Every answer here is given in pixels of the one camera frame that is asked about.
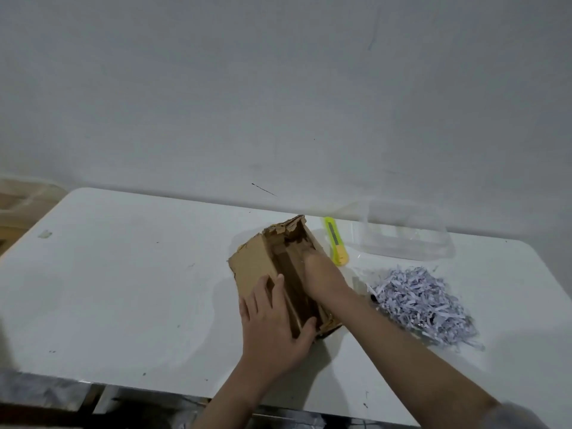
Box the person's right hand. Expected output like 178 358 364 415
301 249 355 305

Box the person's left hand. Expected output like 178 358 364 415
239 273 319 386

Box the brown cardboard box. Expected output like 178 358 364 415
227 214 347 343

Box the person's right forearm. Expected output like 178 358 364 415
333 288 508 429

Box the person's left forearm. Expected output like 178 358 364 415
191 355 287 429

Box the yellow utility knife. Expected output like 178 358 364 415
323 216 349 267

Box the clear plastic container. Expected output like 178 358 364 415
352 198 456 265

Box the pile of shredded paper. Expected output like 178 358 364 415
366 265 486 354

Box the grey sleeve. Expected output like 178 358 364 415
477 400 561 429

